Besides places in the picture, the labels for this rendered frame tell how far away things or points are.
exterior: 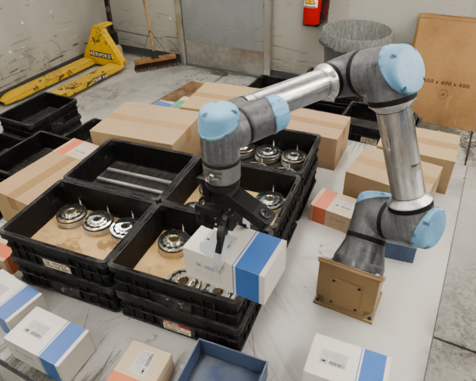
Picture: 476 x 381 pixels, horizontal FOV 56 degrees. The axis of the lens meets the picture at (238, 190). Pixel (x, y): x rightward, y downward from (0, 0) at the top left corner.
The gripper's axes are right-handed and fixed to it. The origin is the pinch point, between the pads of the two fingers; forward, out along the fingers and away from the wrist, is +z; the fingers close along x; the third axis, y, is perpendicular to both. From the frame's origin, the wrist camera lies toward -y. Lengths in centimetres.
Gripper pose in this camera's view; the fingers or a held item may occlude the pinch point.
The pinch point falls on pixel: (235, 252)
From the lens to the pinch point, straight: 101.5
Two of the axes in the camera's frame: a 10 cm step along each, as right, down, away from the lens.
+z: 0.3, 8.0, 6.0
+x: -4.6, 5.4, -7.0
